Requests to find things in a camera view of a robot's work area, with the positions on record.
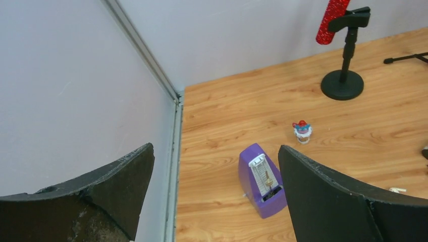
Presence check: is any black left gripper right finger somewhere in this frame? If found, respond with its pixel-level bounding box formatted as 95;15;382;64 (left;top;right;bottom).
278;145;427;241

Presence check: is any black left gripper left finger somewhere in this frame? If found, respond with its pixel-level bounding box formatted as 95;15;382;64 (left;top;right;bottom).
1;143;155;241

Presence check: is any purple metronome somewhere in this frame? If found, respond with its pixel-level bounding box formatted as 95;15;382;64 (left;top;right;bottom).
238;143;287;219

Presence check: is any small clown figurine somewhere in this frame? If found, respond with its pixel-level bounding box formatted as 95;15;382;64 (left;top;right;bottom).
292;120;313;144

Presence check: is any white earbud left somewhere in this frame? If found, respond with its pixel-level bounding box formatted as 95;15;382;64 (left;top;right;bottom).
389;187;407;194

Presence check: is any black tripod mic stand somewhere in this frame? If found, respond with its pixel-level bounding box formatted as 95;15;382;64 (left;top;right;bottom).
383;52;428;65

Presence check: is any red glitter microphone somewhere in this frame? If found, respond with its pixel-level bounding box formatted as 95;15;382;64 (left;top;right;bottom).
315;0;350;45

